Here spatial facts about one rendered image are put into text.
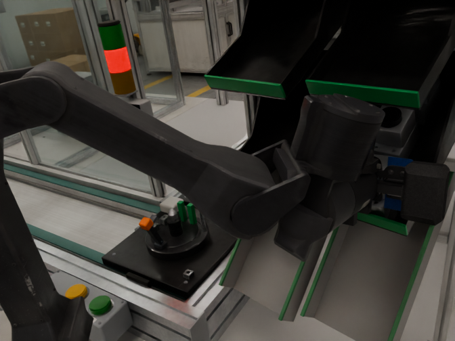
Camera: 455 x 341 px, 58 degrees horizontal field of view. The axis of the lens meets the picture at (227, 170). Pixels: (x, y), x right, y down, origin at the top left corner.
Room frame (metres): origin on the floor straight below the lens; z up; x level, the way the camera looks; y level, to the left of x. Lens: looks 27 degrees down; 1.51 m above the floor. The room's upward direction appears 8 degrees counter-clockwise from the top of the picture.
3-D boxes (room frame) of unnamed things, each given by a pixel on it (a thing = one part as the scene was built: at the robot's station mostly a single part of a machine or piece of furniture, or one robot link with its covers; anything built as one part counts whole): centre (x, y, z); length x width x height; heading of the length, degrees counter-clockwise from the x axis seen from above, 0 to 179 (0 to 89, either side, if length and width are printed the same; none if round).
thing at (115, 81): (0.95, 0.21, 1.28); 0.05 x 0.05 x 0.05
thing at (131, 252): (0.75, 0.13, 0.96); 0.24 x 0.24 x 0.02; 53
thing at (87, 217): (0.94, 0.36, 0.91); 0.84 x 0.28 x 0.10; 53
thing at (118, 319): (0.62, 0.33, 0.93); 0.21 x 0.07 x 0.06; 53
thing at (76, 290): (0.62, 0.33, 0.96); 0.04 x 0.04 x 0.02
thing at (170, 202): (0.88, 0.15, 0.97); 0.05 x 0.05 x 0.04; 53
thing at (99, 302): (0.58, 0.27, 0.96); 0.04 x 0.04 x 0.02
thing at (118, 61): (0.95, 0.21, 1.33); 0.05 x 0.05 x 0.05
